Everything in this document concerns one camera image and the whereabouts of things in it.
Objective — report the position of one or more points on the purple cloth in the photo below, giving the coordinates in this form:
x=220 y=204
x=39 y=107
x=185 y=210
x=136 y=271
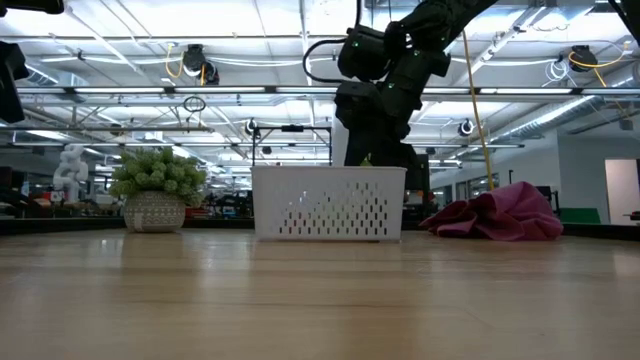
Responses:
x=500 y=215

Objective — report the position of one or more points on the white column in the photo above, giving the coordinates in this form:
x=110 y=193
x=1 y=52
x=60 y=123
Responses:
x=338 y=147

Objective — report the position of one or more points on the green potted plant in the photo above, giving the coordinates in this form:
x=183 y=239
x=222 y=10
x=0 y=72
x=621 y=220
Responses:
x=155 y=212

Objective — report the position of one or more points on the green panel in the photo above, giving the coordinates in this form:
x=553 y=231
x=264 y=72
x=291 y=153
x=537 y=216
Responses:
x=580 y=216

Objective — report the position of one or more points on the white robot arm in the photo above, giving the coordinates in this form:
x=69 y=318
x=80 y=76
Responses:
x=70 y=172

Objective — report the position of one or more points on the black metal table frame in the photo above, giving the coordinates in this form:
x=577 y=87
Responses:
x=50 y=226

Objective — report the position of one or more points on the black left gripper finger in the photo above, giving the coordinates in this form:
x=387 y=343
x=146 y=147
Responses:
x=12 y=85
x=30 y=5

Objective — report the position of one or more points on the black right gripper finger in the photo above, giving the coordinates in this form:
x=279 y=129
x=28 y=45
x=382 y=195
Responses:
x=355 y=147
x=397 y=155

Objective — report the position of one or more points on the black stand frame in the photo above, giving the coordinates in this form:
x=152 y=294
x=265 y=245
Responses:
x=292 y=128

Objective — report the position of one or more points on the white perforated plastic basket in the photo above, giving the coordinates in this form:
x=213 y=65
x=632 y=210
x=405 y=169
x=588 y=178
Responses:
x=325 y=180

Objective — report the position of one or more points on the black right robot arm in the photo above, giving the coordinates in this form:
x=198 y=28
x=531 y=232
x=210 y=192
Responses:
x=440 y=20

